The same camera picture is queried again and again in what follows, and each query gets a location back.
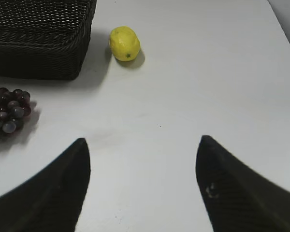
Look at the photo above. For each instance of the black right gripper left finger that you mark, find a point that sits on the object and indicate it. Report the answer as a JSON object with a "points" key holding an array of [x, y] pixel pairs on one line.
{"points": [[52, 200]]}

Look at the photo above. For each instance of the red purple grape bunch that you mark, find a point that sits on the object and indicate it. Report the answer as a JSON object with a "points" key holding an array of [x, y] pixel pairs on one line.
{"points": [[15, 108]]}

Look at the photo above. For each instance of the yellow lemon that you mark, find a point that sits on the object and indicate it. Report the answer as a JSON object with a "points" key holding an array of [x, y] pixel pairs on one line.
{"points": [[124, 44]]}

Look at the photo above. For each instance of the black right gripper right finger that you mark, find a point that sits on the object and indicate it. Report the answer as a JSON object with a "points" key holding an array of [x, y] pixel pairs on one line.
{"points": [[236, 198]]}

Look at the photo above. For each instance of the dark brown wicker basket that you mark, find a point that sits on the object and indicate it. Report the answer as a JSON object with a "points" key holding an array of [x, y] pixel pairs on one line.
{"points": [[44, 39]]}

